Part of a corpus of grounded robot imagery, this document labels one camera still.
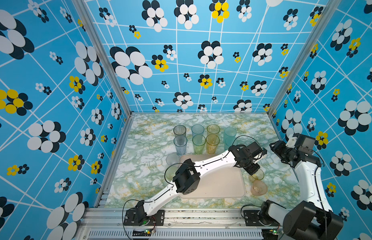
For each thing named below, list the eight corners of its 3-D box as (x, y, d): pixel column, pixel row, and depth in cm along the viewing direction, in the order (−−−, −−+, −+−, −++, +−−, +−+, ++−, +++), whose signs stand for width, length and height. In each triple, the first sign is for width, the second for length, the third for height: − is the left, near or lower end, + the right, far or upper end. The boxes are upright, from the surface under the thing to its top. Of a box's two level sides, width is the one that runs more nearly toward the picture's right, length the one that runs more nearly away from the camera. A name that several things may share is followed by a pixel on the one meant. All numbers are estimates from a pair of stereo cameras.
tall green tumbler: (192, 155, 98) (192, 144, 88) (192, 145, 103) (192, 133, 93) (205, 155, 98) (206, 144, 88) (204, 145, 103) (205, 133, 93)
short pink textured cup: (251, 196, 82) (255, 192, 77) (248, 183, 87) (251, 179, 82) (264, 196, 82) (268, 192, 77) (260, 183, 87) (264, 179, 82)
